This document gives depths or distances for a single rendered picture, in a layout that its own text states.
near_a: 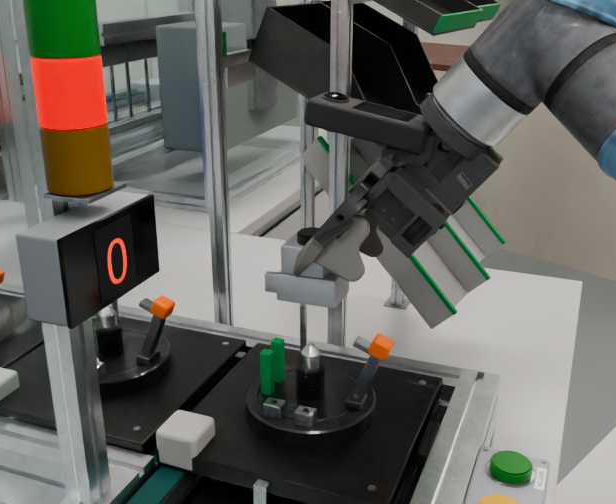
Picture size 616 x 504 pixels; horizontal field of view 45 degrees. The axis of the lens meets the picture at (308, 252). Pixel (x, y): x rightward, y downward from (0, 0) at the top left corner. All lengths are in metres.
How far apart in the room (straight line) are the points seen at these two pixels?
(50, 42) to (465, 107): 0.32
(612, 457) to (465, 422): 0.23
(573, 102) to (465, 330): 0.71
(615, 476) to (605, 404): 1.84
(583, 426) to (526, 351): 1.47
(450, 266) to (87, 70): 0.65
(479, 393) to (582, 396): 1.95
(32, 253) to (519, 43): 0.40
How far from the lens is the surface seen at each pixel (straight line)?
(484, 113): 0.63
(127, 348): 0.93
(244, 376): 0.89
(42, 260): 0.57
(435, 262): 1.05
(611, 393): 2.89
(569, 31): 0.61
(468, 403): 0.89
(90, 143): 0.58
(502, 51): 0.62
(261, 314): 1.29
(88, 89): 0.57
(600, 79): 0.60
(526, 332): 1.28
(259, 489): 0.74
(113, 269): 0.61
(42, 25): 0.57
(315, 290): 0.73
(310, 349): 0.78
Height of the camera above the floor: 1.42
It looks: 21 degrees down
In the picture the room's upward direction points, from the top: straight up
